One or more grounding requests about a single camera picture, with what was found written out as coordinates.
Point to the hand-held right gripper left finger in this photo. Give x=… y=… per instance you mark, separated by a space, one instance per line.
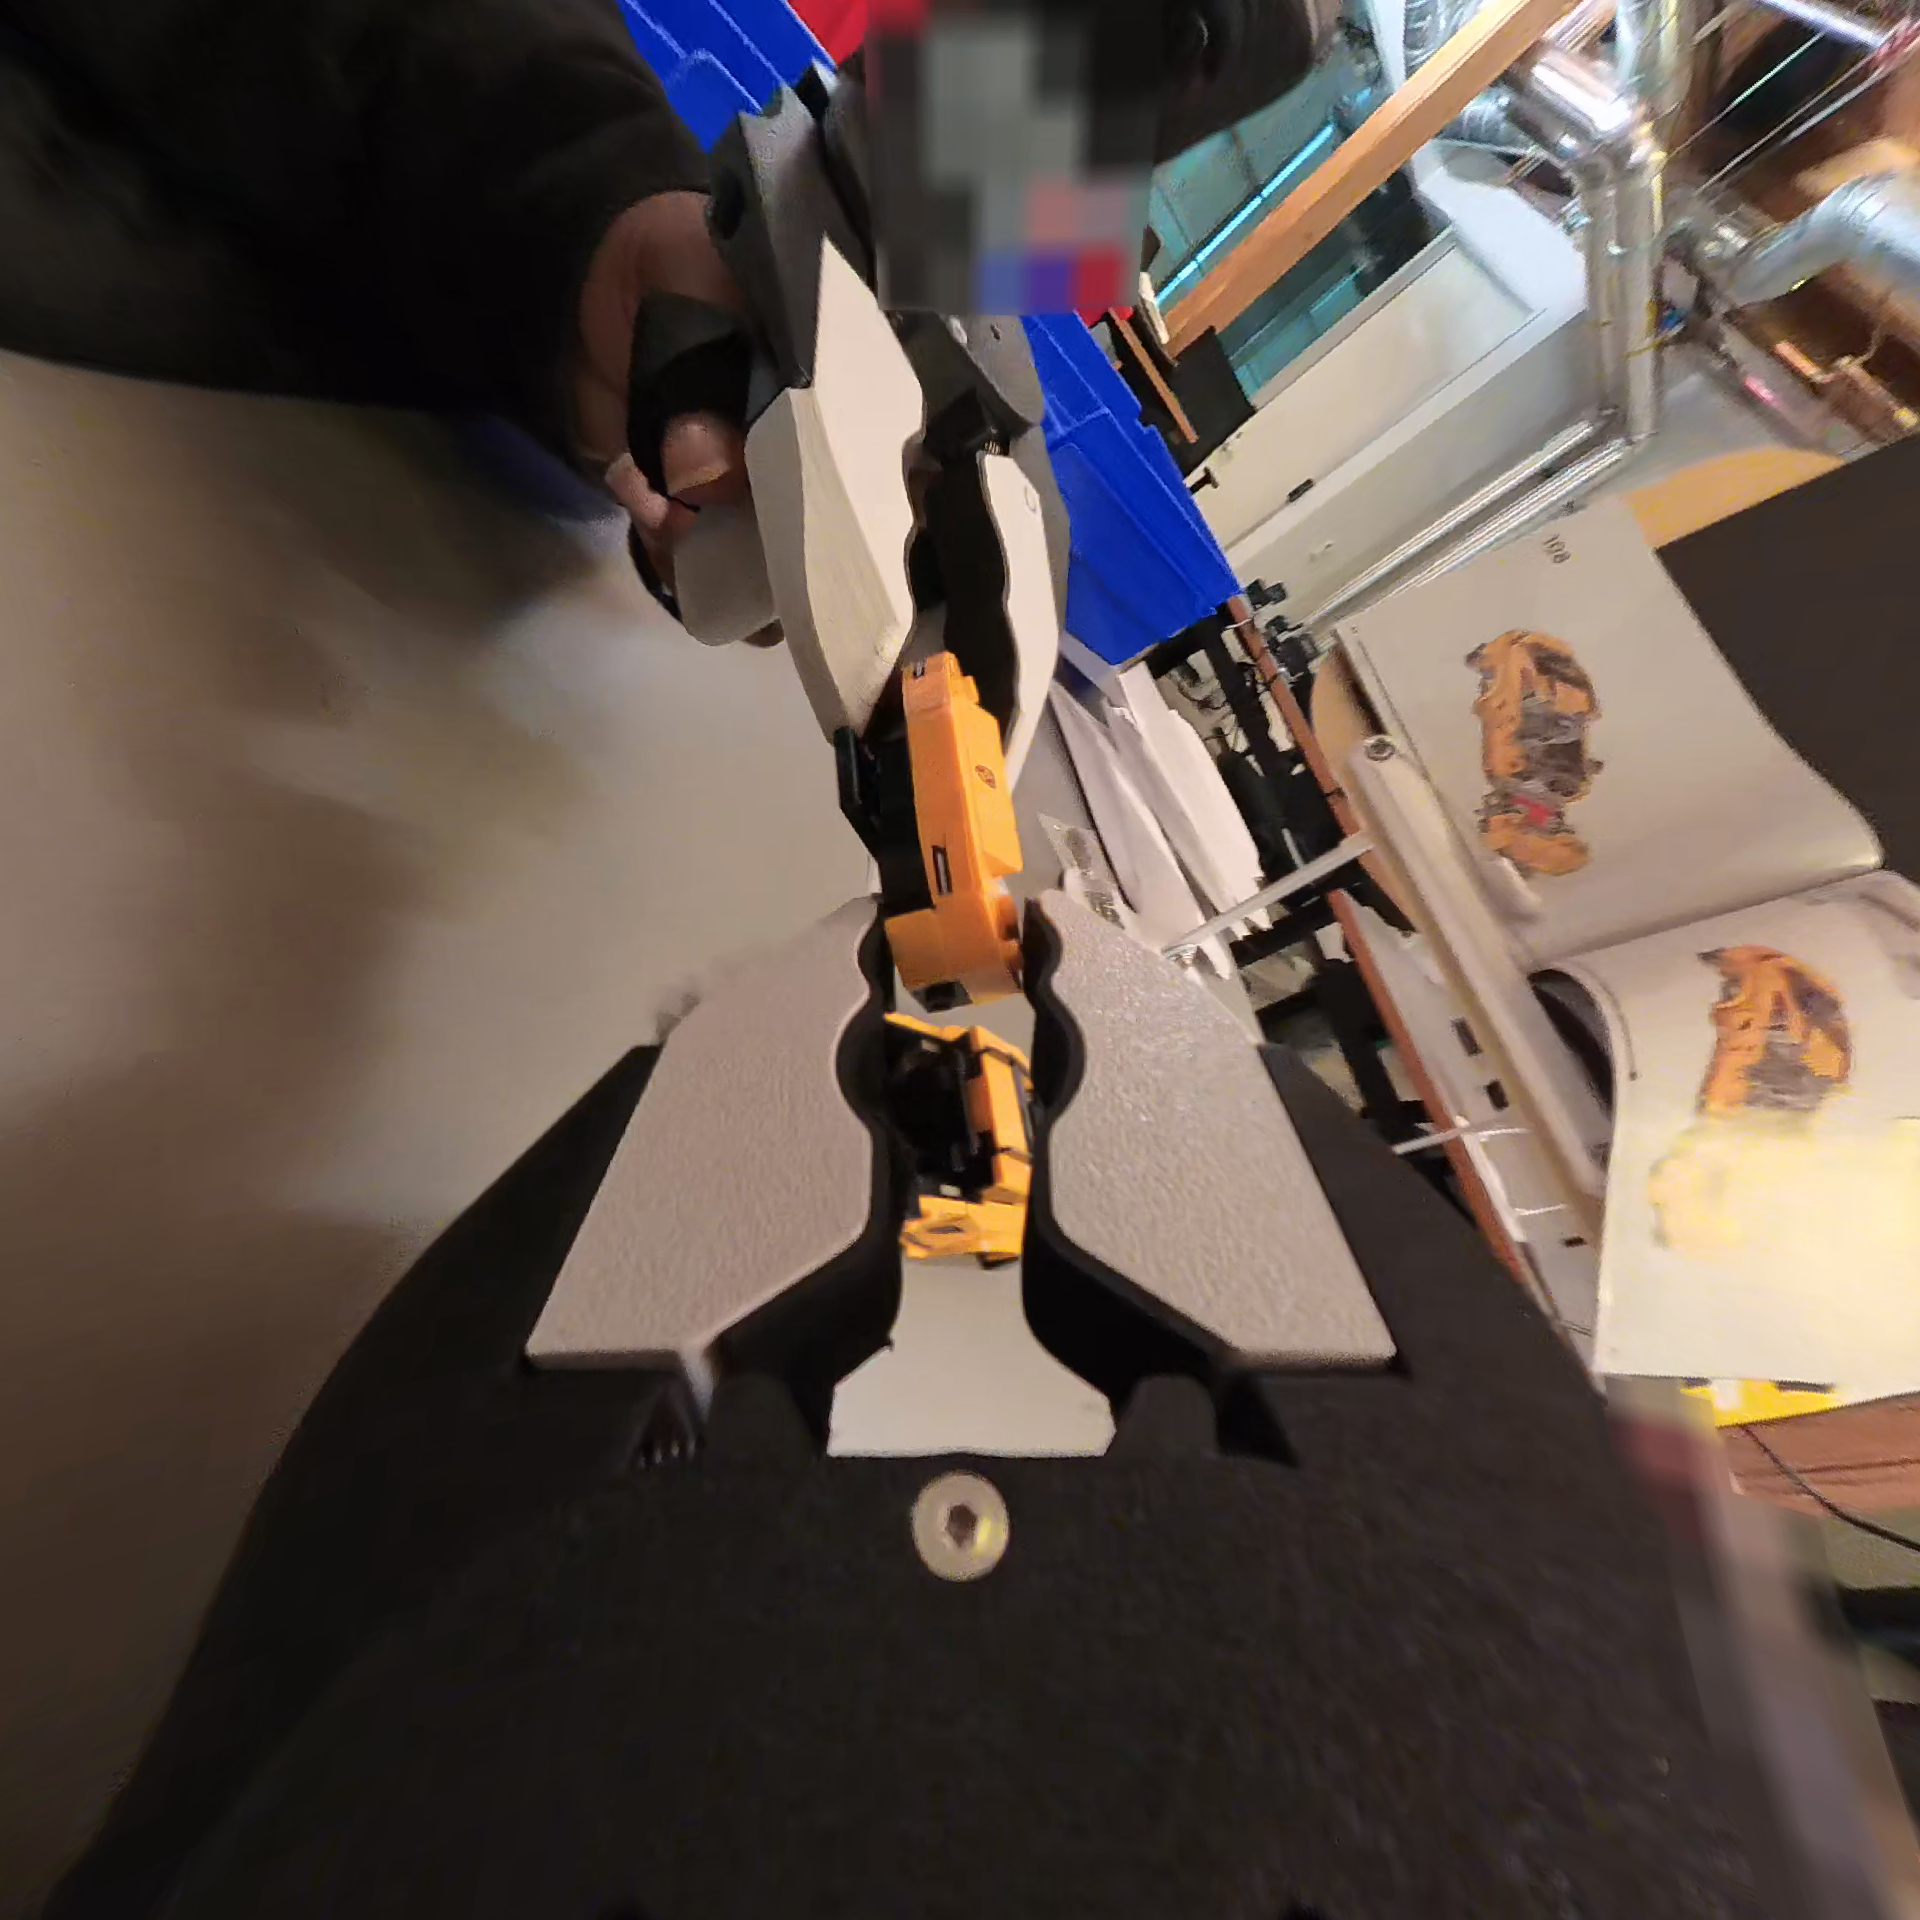
x=720 y=1200

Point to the white paper bags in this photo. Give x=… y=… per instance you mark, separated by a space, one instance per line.
x=1158 y=797

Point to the silver ventilation duct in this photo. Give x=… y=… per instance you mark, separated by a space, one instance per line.
x=1680 y=182

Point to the person's left forearm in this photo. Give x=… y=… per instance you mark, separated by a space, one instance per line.
x=302 y=182

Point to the yellow lego car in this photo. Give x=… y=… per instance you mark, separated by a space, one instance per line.
x=967 y=1142

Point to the person's left hand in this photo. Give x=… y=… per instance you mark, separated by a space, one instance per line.
x=647 y=361

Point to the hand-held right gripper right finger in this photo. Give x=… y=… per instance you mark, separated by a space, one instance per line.
x=1215 y=1186

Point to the orange red grey lego assembly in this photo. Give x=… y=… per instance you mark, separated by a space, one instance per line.
x=954 y=841

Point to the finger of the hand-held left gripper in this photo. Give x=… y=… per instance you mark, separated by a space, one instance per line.
x=1026 y=601
x=841 y=511

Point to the lego instruction booklet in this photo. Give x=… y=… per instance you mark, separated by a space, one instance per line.
x=1711 y=961

